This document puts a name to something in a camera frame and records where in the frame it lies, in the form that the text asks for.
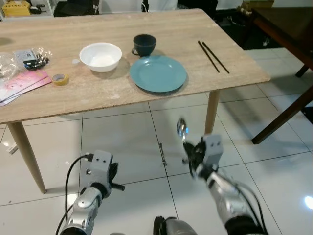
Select empty clear plastic bag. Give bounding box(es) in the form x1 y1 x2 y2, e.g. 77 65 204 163
0 51 22 81

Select dark wooden table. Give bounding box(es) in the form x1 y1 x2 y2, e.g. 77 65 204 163
249 6 313 145

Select black floor mat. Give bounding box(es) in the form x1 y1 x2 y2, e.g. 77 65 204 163
301 105 313 123

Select teal plate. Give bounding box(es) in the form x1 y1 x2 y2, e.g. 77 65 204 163
130 55 188 94

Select silver spoon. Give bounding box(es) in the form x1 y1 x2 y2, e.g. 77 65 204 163
176 117 194 165

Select light wooden table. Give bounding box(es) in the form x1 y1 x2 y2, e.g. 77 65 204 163
0 9 271 194

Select clear bag black parts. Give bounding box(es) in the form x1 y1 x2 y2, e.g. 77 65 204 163
12 47 52 70

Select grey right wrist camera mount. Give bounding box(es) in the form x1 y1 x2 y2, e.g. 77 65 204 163
203 135 223 169

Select white bowl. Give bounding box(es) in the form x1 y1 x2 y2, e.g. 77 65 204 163
79 43 123 73

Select yellow box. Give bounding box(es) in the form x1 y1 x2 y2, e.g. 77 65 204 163
1 1 31 15

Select white low shelf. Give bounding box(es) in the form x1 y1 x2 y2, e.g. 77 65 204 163
0 0 54 21

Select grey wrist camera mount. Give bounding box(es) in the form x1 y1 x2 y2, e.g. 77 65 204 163
203 135 223 169
86 151 113 189

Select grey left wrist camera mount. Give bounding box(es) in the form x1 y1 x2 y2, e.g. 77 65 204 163
86 151 113 189

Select yellow tape roll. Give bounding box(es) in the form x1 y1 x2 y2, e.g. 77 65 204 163
52 73 69 86

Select dark teal cup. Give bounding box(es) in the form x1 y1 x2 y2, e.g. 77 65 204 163
131 33 157 57

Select black chopstick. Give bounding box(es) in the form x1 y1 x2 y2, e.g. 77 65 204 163
202 41 230 74
198 41 221 73

